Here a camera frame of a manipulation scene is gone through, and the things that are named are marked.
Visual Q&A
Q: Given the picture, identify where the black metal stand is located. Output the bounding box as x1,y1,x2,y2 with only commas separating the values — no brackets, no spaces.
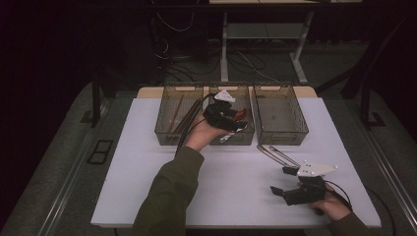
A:
80,73,103,129
359,83,387,131

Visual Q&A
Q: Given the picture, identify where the brown wooden spoon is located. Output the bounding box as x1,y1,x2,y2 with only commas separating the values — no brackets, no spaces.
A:
233,107,248,121

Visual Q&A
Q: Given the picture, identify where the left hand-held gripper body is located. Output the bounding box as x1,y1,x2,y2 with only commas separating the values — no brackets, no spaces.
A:
203,88,239,132

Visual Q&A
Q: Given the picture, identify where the white ceramic spoon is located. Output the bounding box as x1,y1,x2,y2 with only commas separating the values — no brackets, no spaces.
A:
218,127,245,144

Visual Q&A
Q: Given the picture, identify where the person's left hand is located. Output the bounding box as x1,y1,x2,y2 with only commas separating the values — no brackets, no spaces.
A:
185,112,230,152

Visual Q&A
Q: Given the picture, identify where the tangle of floor cables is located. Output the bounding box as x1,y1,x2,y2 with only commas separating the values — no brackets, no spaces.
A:
150,0,273,84

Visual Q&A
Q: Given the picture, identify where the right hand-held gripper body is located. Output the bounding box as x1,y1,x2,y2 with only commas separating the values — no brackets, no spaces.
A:
281,159,338,207

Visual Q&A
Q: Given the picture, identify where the right hand-held gripper black cable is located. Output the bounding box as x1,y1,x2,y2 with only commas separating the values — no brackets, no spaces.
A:
323,179,397,236

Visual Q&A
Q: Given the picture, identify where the white metal desk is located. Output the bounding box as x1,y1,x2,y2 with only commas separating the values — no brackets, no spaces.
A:
208,0,363,86

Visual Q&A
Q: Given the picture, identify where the clear grey plastic bin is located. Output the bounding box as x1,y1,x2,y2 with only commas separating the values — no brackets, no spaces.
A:
208,85,256,147
251,85,310,147
154,86,205,147

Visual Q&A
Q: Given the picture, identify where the person's right hand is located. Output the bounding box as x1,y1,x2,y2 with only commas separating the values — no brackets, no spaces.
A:
296,182,352,221

